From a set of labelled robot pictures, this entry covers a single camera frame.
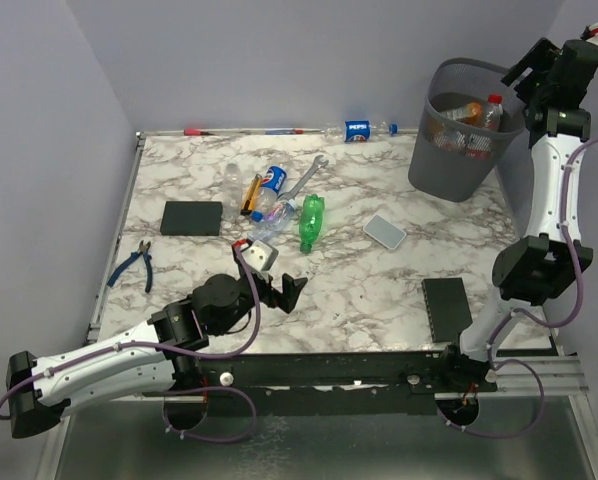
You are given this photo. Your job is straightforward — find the red green label water bottle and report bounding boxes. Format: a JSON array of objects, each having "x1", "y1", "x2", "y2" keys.
[{"x1": 466, "y1": 94, "x2": 504, "y2": 158}]

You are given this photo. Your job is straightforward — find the large orange label bottle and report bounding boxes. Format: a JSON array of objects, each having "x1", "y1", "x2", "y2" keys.
[{"x1": 432, "y1": 102, "x2": 483, "y2": 152}]

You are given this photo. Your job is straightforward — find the green plastic bottle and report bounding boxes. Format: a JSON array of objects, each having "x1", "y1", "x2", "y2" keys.
[{"x1": 299, "y1": 194, "x2": 325, "y2": 254}]

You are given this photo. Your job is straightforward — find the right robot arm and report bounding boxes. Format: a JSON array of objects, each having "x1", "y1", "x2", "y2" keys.
[{"x1": 438, "y1": 38, "x2": 598, "y2": 391}]

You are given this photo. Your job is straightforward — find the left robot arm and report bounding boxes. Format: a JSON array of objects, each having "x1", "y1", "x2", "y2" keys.
[{"x1": 0, "y1": 271, "x2": 307, "y2": 439}]

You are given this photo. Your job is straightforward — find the grey mesh waste bin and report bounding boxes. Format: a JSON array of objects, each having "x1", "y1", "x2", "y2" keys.
[{"x1": 408, "y1": 57, "x2": 525, "y2": 202}]

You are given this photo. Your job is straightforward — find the clear bottle purple label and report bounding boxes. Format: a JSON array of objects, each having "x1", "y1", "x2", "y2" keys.
[{"x1": 247, "y1": 199, "x2": 297, "y2": 243}]

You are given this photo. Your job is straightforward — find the black box left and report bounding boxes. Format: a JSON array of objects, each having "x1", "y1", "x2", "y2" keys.
[{"x1": 160, "y1": 201, "x2": 223, "y2": 237}]

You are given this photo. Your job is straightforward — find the Pepsi bottle blue label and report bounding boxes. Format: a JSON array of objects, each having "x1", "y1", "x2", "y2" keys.
[{"x1": 250, "y1": 165, "x2": 287, "y2": 223}]

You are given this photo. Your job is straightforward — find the grey white rectangular pad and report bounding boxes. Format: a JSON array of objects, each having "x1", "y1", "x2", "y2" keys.
[{"x1": 363, "y1": 214, "x2": 407, "y2": 250}]

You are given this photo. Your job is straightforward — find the clear empty bottle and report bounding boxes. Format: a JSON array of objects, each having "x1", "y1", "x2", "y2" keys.
[{"x1": 224, "y1": 163, "x2": 243, "y2": 213}]

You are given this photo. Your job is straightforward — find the silver open-end wrench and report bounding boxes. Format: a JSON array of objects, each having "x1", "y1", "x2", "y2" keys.
[{"x1": 278, "y1": 155, "x2": 329, "y2": 201}]

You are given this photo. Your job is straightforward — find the black notebook right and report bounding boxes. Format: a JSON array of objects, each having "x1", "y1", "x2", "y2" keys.
[{"x1": 422, "y1": 277, "x2": 472, "y2": 343}]

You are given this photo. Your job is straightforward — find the Pepsi bottle at back edge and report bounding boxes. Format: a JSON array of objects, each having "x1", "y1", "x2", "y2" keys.
[{"x1": 323, "y1": 120, "x2": 399, "y2": 143}]

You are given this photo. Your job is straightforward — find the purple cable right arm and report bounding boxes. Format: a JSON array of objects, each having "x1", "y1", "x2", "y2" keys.
[{"x1": 483, "y1": 127, "x2": 598, "y2": 439}]

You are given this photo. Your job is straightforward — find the blue handled pliers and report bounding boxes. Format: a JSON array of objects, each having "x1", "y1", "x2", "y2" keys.
[{"x1": 106, "y1": 239, "x2": 154, "y2": 293}]

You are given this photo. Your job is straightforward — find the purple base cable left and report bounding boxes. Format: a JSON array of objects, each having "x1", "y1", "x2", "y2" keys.
[{"x1": 162, "y1": 387, "x2": 258, "y2": 444}]

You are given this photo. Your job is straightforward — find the blue handled screwdriver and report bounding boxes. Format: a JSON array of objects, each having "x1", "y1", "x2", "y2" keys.
[{"x1": 264, "y1": 128, "x2": 306, "y2": 135}]

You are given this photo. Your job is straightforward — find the red handled screwdriver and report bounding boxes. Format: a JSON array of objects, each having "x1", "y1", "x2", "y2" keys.
[{"x1": 183, "y1": 128, "x2": 218, "y2": 137}]

